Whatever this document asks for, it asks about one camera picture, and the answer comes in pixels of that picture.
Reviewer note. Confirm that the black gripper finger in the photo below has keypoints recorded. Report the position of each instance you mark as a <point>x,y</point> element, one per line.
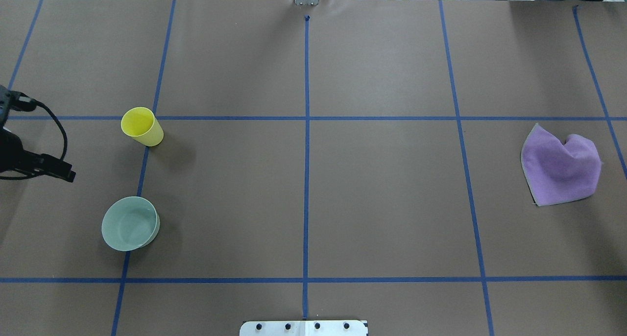
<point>57,168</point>

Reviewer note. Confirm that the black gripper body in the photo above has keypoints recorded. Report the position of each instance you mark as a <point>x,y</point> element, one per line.
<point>10,152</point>

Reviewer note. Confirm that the pale green bowl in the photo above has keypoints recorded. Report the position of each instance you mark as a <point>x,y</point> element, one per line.
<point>130,223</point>

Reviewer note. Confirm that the yellow plastic cup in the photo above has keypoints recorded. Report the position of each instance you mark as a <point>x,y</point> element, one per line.
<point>141,125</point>

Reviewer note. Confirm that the purple microfiber cloth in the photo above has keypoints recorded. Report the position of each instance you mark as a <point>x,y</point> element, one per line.
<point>559,172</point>

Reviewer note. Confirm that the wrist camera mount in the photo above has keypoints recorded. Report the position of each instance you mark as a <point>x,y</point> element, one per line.
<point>14,100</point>

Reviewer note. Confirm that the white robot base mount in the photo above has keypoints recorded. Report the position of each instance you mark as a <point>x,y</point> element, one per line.
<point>305,328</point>

